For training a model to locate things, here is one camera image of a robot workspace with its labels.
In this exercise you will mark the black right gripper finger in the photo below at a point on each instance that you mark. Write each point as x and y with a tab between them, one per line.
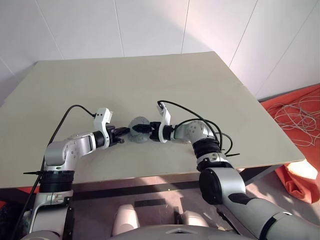
142	128

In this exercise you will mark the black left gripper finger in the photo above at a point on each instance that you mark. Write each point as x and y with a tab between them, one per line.
121	141
122	130

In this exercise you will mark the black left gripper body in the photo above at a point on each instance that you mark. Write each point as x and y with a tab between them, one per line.
113	136

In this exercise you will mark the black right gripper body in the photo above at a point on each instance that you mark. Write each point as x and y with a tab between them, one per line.
155	131

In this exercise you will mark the small grey gear disc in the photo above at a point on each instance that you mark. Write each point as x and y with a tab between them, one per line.
138	120

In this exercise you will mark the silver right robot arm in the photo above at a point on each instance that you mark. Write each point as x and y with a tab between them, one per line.
225	185

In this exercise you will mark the black floor tape strip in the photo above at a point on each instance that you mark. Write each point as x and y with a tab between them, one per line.
150	202

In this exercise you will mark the beige robot left leg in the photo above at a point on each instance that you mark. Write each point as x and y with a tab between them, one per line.
126	217

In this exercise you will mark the beige robot leg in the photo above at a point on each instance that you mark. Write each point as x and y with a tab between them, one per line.
196	218
126	217

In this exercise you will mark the beige robot right leg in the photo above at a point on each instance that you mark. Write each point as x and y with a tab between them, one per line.
196	218

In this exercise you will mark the silver robot torso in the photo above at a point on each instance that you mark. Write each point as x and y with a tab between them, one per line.
165	232

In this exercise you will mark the large orange cloth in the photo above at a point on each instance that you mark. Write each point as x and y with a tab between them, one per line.
300	175

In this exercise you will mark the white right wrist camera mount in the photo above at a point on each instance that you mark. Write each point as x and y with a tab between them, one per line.
166	117

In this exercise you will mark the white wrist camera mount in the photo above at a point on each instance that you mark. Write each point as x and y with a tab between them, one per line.
166	117
101	117

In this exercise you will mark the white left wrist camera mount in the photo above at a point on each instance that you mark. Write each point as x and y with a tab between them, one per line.
101	117

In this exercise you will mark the black metal table frame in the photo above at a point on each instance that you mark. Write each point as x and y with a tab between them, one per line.
150	188

